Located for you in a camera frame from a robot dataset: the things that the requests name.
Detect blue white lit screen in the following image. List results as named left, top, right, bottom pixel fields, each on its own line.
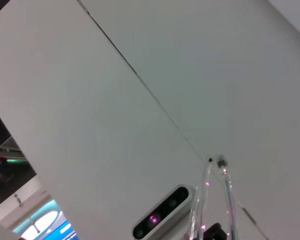
left=11, top=199, right=79, bottom=240

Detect clear white glasses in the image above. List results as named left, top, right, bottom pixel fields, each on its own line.
left=188, top=153, right=240, bottom=240

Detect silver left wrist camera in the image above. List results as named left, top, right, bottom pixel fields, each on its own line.
left=131, top=184, right=196, bottom=240

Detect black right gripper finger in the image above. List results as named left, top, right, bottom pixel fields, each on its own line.
left=193, top=222, right=228, bottom=240

